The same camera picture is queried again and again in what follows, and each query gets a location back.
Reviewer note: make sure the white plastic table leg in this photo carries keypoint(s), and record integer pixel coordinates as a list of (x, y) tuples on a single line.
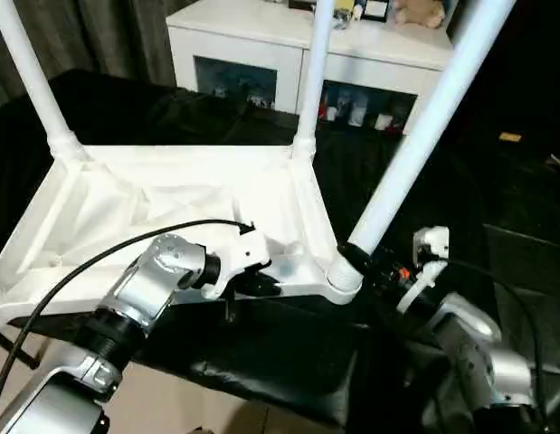
[(314, 72), (424, 117), (31, 72)]

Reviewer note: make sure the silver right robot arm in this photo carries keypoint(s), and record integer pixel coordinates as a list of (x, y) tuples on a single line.
[(479, 344)]

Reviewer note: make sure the black work mat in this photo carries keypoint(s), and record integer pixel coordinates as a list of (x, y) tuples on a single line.
[(280, 371)]

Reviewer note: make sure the small yellow tag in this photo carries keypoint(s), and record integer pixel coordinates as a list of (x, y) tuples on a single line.
[(509, 137)]

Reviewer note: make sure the white cabinet with glass doors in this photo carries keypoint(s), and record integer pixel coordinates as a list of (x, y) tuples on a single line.
[(243, 36)]

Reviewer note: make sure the small grey object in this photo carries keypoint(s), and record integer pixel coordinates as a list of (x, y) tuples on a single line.
[(343, 11)]

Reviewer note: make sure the grey curtain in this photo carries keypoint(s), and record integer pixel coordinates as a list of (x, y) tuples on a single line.
[(80, 41)]

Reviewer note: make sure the small dark picture frame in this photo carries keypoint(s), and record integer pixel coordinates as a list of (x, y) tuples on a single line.
[(374, 9)]

